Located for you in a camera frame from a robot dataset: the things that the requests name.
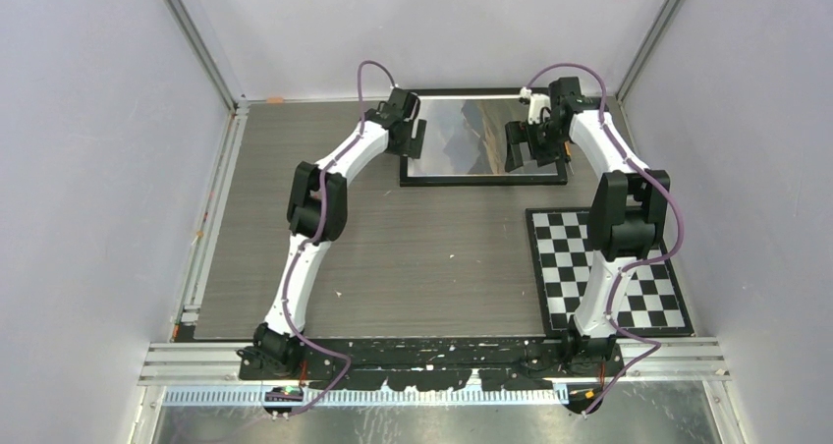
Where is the black white checkerboard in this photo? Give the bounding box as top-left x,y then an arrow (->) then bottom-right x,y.
525,207 -> 695,338

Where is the black picture frame with photo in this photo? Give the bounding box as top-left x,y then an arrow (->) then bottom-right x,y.
399,90 -> 569,187

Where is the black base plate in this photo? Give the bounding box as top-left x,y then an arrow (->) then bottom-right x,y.
237,337 -> 624,391

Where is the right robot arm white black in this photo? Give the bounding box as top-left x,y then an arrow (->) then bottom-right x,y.
504,77 -> 673,376

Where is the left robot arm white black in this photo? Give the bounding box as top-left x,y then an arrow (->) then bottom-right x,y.
238,86 -> 426,380

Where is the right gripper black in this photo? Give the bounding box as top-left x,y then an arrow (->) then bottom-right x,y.
505,117 -> 568,172

